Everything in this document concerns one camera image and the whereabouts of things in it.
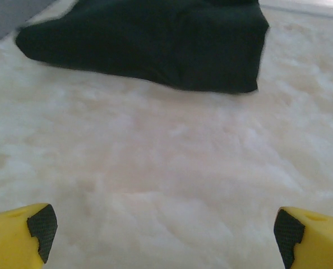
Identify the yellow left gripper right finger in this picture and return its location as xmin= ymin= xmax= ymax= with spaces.
xmin=273 ymin=206 xmax=333 ymax=269

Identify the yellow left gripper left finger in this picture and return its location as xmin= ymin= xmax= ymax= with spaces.
xmin=0 ymin=203 xmax=58 ymax=269

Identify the black t-shirt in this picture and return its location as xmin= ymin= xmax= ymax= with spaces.
xmin=15 ymin=0 xmax=270 ymax=95

